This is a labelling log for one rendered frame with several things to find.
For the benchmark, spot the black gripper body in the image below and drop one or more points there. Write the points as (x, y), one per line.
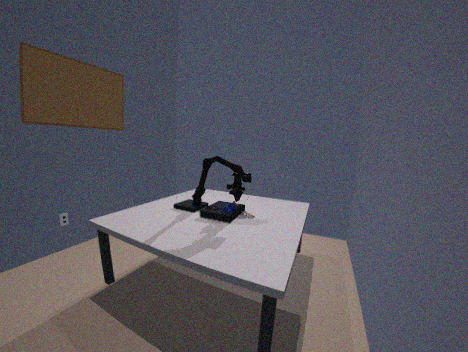
(237, 188)

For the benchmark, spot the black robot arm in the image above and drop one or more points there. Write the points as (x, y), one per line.
(200, 190)

